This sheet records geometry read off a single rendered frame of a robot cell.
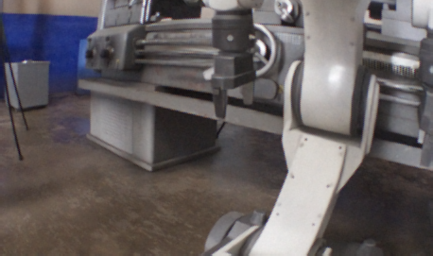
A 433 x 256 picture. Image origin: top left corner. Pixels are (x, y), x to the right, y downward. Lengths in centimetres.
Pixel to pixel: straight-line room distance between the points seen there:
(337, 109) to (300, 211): 19
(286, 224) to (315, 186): 9
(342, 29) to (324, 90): 12
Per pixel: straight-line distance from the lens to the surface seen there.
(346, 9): 51
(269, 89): 108
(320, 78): 52
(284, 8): 100
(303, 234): 53
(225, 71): 60
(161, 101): 143
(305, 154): 56
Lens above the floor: 65
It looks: 12 degrees down
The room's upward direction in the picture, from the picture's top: 5 degrees clockwise
